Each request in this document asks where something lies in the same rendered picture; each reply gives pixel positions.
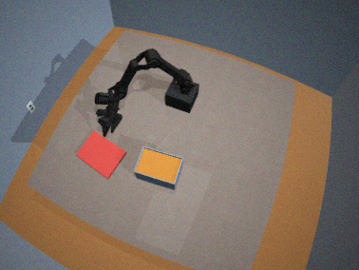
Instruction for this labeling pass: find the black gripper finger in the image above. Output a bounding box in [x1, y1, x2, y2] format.
[99, 124, 111, 137]
[111, 120, 121, 133]

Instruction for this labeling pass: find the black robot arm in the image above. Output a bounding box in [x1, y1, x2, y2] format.
[94, 48, 195, 106]

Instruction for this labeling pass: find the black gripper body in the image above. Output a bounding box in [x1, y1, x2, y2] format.
[98, 105, 123, 126]

